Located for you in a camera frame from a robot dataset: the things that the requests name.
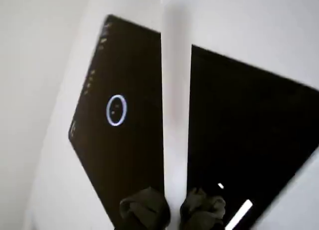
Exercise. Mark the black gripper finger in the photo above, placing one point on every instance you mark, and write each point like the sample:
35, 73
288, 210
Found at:
202, 207
144, 207

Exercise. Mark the white stylus pen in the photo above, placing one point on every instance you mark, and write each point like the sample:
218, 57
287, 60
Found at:
175, 90

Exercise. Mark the black screen tablet silver edge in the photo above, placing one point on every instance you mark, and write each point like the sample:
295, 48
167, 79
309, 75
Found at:
224, 115

